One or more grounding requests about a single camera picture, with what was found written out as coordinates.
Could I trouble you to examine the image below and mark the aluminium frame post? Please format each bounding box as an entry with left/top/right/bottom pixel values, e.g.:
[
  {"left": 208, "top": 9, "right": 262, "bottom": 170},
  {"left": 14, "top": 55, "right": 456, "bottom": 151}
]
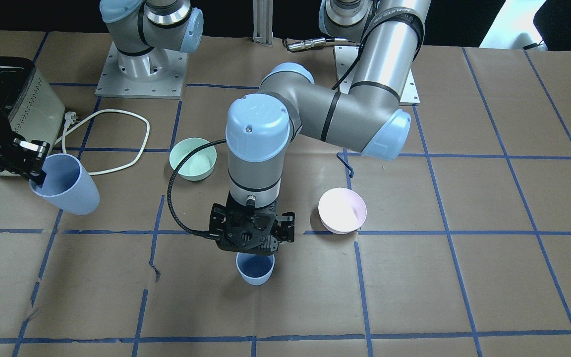
[{"left": 251, "top": 0, "right": 274, "bottom": 47}]

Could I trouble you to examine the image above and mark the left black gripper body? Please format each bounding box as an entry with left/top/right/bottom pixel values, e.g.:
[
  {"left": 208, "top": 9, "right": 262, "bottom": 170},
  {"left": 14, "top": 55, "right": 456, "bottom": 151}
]
[{"left": 209, "top": 194, "right": 295, "bottom": 254}]

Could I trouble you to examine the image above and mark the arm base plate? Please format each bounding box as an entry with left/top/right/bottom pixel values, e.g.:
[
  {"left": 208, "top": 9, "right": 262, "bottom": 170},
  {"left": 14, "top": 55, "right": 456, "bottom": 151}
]
[
  {"left": 333, "top": 45, "right": 421, "bottom": 106},
  {"left": 95, "top": 44, "right": 189, "bottom": 100}
]

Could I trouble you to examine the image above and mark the blue cup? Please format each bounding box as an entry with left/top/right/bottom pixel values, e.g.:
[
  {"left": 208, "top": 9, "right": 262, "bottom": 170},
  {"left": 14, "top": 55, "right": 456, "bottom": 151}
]
[
  {"left": 235, "top": 252, "right": 276, "bottom": 286},
  {"left": 29, "top": 153, "right": 100, "bottom": 215}
]

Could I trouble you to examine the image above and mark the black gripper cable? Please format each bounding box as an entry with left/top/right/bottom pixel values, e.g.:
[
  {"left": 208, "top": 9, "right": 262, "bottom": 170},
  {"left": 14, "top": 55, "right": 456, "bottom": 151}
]
[{"left": 167, "top": 139, "right": 228, "bottom": 238}]

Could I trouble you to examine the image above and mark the white power cord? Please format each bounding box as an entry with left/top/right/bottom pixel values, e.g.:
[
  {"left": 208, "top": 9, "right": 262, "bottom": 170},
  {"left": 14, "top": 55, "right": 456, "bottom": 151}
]
[{"left": 61, "top": 109, "right": 151, "bottom": 176}]

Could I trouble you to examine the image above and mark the green bowl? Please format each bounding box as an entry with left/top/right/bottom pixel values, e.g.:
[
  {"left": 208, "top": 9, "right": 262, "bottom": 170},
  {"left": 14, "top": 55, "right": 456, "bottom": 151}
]
[{"left": 169, "top": 137, "right": 217, "bottom": 181}]

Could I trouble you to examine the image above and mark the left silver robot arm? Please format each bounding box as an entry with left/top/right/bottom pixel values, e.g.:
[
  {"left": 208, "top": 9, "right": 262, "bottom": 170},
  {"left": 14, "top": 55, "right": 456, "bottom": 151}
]
[{"left": 203, "top": 0, "right": 431, "bottom": 255}]

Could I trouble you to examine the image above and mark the brown paper table cover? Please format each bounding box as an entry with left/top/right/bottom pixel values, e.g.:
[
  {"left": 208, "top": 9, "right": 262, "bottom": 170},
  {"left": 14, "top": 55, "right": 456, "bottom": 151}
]
[{"left": 0, "top": 31, "right": 571, "bottom": 357}]

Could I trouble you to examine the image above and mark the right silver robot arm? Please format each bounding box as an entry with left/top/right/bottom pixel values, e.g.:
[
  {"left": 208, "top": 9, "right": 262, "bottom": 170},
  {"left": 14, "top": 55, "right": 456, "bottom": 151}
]
[{"left": 0, "top": 0, "right": 204, "bottom": 184}]

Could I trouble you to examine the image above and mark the cream toaster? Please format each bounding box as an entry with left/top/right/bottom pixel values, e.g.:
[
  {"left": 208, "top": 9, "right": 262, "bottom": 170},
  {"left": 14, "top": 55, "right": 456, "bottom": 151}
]
[{"left": 0, "top": 57, "right": 65, "bottom": 176}]

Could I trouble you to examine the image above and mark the pink bowl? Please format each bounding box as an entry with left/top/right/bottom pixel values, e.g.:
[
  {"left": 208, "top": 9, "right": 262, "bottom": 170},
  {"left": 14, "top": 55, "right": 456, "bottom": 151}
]
[{"left": 318, "top": 187, "right": 367, "bottom": 234}]

